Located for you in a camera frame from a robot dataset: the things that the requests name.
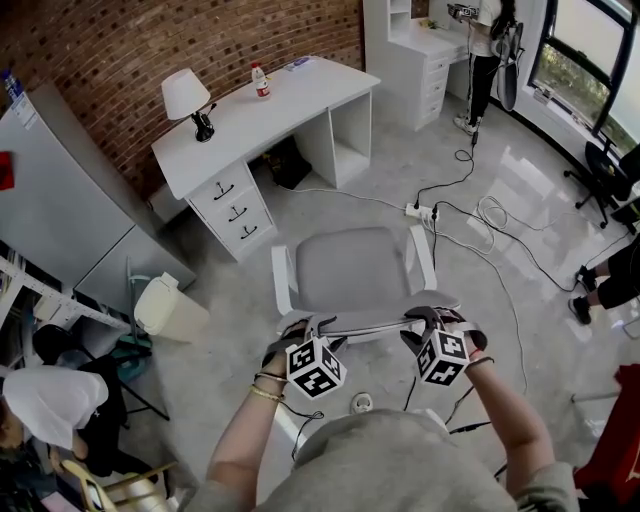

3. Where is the blue label plastic bottle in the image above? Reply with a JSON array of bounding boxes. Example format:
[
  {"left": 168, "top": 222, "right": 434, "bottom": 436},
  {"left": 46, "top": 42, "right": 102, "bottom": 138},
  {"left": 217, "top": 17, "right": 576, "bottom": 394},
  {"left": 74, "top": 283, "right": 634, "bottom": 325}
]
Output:
[{"left": 0, "top": 69, "right": 24, "bottom": 99}]

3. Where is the black floor cable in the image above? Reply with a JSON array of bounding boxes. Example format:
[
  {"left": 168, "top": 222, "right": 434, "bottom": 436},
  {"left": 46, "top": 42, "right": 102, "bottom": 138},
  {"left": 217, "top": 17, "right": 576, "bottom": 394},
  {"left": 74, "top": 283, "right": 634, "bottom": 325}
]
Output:
[
  {"left": 432, "top": 201, "right": 640, "bottom": 294},
  {"left": 417, "top": 127, "right": 482, "bottom": 207}
]

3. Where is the black basket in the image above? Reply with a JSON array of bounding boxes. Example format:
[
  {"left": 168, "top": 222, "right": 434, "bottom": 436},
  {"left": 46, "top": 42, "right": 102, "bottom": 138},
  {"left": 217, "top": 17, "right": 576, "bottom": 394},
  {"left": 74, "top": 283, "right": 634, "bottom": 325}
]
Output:
[{"left": 267, "top": 137, "right": 314, "bottom": 190}]

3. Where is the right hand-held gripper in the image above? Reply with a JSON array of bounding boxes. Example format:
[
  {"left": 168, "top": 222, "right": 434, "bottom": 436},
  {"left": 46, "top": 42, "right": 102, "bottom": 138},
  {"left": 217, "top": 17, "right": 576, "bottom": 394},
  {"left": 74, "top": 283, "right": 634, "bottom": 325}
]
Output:
[{"left": 399, "top": 305, "right": 471, "bottom": 389}]

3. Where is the black frame window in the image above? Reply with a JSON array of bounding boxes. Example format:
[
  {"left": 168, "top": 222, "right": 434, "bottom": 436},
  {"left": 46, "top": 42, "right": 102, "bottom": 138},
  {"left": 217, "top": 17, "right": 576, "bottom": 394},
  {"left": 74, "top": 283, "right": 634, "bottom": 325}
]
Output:
[{"left": 522, "top": 0, "right": 640, "bottom": 151}]

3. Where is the cream trash bin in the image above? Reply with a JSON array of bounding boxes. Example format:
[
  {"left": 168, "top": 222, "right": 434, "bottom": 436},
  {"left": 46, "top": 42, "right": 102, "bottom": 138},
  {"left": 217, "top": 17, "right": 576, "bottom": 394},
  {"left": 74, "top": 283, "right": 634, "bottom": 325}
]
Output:
[{"left": 133, "top": 272, "right": 211, "bottom": 345}]

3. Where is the black office chair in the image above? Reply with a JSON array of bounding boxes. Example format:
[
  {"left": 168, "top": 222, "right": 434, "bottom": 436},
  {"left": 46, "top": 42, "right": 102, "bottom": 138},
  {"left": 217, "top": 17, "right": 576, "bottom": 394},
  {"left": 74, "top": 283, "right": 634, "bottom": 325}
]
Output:
[{"left": 563, "top": 139, "right": 640, "bottom": 230}]

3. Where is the person's left hand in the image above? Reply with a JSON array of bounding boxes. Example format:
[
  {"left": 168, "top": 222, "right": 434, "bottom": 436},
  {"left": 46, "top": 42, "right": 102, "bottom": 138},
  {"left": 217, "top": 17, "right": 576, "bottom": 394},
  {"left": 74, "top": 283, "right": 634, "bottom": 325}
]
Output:
[{"left": 260, "top": 319, "right": 312, "bottom": 374}]

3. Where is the white bookcase desk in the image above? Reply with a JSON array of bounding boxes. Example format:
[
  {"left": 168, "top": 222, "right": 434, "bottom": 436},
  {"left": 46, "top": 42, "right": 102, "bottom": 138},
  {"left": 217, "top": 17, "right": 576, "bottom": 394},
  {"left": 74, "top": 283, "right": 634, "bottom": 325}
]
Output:
[{"left": 362, "top": 0, "right": 474, "bottom": 132}]

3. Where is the red label plastic bottle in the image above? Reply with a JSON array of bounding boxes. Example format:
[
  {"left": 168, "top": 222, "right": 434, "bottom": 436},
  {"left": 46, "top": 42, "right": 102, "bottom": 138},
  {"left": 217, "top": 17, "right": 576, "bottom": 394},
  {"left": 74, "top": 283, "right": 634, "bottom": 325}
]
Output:
[{"left": 250, "top": 62, "right": 272, "bottom": 101}]

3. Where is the person's left forearm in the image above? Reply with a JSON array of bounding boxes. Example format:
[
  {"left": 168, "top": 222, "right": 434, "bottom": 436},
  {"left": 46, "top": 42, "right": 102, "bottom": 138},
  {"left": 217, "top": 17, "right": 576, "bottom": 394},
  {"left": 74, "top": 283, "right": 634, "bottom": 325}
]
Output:
[{"left": 207, "top": 372, "right": 291, "bottom": 496}]

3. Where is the white desk with drawers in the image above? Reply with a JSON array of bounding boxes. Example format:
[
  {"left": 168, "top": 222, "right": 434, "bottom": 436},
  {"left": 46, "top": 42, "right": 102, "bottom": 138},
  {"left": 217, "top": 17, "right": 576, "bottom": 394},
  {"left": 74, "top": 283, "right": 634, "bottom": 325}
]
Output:
[{"left": 151, "top": 55, "right": 382, "bottom": 262}]

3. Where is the white metal shelf rack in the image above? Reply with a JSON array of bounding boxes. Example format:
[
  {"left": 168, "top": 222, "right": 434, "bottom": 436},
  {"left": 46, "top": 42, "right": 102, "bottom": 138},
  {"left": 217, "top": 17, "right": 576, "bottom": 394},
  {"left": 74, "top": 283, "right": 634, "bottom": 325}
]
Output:
[{"left": 0, "top": 239, "right": 134, "bottom": 371}]

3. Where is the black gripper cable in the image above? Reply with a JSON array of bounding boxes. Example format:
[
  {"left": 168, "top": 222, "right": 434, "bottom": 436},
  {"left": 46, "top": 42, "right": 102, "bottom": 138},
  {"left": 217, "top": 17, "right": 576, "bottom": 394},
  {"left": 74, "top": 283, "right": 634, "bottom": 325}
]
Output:
[{"left": 291, "top": 399, "right": 326, "bottom": 464}]

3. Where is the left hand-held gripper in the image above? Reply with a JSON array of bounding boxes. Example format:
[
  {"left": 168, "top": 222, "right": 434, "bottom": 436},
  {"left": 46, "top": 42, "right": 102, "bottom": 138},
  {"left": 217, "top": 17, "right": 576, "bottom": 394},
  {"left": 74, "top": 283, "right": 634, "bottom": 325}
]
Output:
[{"left": 285, "top": 314, "right": 349, "bottom": 401}]

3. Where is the teal folding stool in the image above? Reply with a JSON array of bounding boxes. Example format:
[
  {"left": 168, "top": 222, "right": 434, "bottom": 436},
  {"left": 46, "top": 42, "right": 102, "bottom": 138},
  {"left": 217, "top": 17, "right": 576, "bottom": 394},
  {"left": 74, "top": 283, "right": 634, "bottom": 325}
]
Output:
[{"left": 112, "top": 257, "right": 154, "bottom": 384}]

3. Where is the thin white cable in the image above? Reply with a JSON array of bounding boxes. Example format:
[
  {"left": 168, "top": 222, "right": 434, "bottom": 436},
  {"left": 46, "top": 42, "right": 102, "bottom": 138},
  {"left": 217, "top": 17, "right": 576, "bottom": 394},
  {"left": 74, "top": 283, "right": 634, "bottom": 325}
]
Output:
[{"left": 289, "top": 187, "right": 409, "bottom": 211}]

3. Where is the white power strip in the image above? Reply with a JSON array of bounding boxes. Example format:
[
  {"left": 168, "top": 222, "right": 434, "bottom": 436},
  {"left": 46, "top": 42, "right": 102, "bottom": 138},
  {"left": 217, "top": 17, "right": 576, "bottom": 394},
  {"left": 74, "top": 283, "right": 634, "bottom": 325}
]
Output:
[{"left": 404, "top": 202, "right": 441, "bottom": 221}]

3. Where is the person's right hand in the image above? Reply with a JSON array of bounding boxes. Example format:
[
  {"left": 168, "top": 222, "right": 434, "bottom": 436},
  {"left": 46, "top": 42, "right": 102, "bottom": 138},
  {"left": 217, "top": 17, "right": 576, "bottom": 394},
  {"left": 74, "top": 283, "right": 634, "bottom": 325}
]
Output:
[{"left": 437, "top": 309, "right": 489, "bottom": 362}]

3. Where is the white coiled cable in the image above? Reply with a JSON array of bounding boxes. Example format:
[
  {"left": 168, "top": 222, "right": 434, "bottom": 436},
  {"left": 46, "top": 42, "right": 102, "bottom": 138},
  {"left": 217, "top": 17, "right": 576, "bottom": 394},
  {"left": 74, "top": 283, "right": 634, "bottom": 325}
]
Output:
[{"left": 469, "top": 195, "right": 581, "bottom": 256}]

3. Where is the gold bracelet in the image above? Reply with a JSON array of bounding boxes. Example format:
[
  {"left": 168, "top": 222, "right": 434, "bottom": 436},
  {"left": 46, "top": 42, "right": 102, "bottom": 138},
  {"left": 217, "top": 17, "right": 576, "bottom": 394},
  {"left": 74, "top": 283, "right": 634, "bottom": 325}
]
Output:
[{"left": 248, "top": 384, "right": 286, "bottom": 403}]

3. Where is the light wooden stool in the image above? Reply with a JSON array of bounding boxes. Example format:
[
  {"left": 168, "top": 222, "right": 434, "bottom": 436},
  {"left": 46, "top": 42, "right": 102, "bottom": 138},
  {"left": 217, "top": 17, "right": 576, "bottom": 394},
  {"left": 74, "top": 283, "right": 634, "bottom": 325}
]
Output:
[{"left": 59, "top": 459, "right": 181, "bottom": 512}]

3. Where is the white shade table lamp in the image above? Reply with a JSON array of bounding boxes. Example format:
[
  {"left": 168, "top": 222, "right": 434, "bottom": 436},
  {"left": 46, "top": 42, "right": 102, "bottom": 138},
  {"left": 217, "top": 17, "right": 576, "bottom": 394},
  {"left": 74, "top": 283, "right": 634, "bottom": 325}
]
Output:
[{"left": 160, "top": 68, "right": 217, "bottom": 143}]

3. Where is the red cabinet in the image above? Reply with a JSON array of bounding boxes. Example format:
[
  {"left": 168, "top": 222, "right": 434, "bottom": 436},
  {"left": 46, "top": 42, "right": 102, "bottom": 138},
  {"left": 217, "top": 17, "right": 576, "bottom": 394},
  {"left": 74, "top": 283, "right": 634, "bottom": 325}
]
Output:
[{"left": 574, "top": 363, "right": 640, "bottom": 501}]

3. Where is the grey refrigerator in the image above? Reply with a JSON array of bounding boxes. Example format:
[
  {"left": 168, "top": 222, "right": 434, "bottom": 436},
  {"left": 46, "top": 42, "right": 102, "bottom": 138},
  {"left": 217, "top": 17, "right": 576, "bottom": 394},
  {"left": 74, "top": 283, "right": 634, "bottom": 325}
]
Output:
[{"left": 0, "top": 82, "right": 197, "bottom": 301}]

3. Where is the white grey chair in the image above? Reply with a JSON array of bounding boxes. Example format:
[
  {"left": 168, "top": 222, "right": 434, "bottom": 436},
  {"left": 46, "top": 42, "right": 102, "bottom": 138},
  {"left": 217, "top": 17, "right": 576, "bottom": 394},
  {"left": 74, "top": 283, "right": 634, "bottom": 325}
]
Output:
[{"left": 271, "top": 224, "right": 461, "bottom": 346}]

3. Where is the person's right forearm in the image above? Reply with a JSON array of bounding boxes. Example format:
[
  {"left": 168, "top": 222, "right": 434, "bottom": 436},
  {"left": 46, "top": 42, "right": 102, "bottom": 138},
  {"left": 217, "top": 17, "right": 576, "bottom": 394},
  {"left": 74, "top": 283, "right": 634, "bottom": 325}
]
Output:
[{"left": 464, "top": 352, "right": 556, "bottom": 484}]

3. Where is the person's torso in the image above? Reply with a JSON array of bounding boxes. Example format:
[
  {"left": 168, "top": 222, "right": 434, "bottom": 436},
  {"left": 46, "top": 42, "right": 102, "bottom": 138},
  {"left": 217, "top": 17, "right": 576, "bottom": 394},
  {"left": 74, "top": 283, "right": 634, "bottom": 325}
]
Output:
[{"left": 192, "top": 408, "right": 581, "bottom": 512}]

